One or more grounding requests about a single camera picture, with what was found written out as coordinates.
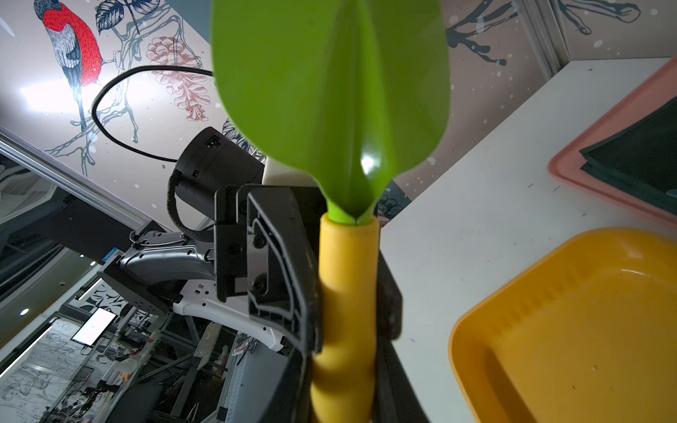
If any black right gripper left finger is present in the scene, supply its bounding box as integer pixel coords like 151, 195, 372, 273
259, 350, 313, 423

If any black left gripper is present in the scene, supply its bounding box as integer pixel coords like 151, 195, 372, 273
214, 185, 324, 354

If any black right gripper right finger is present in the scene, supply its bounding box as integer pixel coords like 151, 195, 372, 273
372, 338, 429, 423

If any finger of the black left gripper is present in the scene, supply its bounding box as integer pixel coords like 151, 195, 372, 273
377, 253, 403, 340

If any green shovel yellow handle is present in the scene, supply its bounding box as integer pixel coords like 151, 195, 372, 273
211, 1, 451, 422

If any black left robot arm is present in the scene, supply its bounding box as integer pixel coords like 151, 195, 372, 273
100, 128, 326, 354

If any yellow storage box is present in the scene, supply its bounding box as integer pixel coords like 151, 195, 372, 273
449, 228, 676, 422

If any dark green folded cloth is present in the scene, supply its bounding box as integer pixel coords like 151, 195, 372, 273
580, 99, 676, 215

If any pink plastic tray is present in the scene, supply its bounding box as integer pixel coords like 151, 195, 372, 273
548, 58, 676, 227

